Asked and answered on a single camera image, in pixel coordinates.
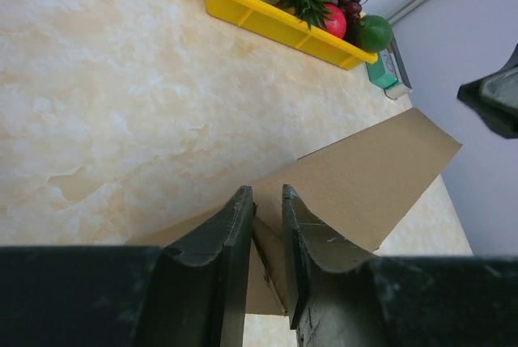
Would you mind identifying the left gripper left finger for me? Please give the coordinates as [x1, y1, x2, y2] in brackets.
[1, 186, 254, 346]

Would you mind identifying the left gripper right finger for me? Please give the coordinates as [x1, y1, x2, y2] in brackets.
[282, 185, 517, 346]

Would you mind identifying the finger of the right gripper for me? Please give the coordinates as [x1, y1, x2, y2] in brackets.
[456, 48, 518, 139]

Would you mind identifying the brown cardboard box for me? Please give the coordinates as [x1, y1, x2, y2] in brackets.
[129, 106, 463, 316]

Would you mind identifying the white and black carton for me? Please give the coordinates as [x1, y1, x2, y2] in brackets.
[366, 38, 412, 100]

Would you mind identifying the dark green lime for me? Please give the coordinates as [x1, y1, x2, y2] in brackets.
[355, 15, 393, 53]

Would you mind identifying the red apple at front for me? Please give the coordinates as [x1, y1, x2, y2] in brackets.
[325, 3, 347, 39]

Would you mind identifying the yellow plastic fruit bin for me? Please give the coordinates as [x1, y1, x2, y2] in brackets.
[205, 0, 378, 70]

